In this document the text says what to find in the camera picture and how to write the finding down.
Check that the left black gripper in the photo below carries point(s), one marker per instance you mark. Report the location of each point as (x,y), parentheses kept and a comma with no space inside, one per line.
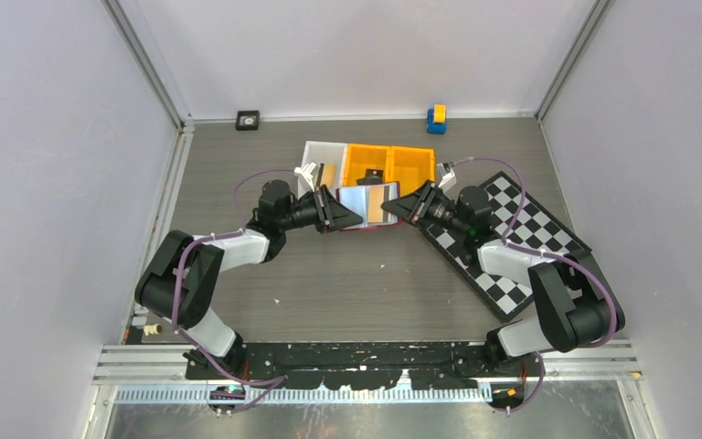
(331,216)

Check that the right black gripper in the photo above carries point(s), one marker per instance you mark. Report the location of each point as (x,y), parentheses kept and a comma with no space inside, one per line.
(416,208)

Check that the red card holder wallet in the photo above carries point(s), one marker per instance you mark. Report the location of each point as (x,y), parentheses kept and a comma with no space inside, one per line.
(366,201)

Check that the orange gold credit card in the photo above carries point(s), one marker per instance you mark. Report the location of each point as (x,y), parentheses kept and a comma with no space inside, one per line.
(327,174)

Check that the dark grey credit card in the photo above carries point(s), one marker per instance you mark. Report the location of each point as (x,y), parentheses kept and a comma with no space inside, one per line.
(371,177)

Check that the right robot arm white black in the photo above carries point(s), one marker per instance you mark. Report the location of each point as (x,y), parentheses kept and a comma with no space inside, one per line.
(575,307)

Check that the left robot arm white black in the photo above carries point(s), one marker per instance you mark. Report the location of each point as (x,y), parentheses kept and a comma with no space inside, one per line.
(179,282)

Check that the orange bin with cards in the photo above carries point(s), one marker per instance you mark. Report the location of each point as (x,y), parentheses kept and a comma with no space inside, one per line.
(361,157)

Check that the empty orange bin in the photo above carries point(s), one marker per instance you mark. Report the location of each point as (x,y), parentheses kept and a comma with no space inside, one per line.
(410,167)

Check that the white plastic bin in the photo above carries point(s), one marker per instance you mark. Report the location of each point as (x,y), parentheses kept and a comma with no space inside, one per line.
(326,152)

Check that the blue yellow toy block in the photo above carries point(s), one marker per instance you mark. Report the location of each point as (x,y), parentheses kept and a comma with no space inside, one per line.
(437,119)

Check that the black white checkerboard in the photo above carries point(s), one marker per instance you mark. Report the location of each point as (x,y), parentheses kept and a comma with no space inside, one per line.
(536,227)

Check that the small black square box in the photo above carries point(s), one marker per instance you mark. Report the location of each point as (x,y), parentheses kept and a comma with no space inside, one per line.
(248,120)

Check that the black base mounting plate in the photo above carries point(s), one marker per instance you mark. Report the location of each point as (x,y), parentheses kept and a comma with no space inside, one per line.
(363,366)

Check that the small beige spool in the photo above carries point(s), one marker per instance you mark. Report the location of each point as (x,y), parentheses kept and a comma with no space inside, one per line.
(152,330)

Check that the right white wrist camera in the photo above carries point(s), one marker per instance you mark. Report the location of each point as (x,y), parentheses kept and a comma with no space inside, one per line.
(447,179)

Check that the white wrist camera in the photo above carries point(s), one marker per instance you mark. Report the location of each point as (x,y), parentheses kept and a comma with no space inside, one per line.
(447,179)
(307,176)

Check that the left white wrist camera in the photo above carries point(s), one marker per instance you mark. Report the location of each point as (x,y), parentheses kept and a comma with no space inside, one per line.
(307,176)

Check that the aluminium rail frame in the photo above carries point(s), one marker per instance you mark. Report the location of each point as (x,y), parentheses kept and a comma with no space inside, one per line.
(157,373)

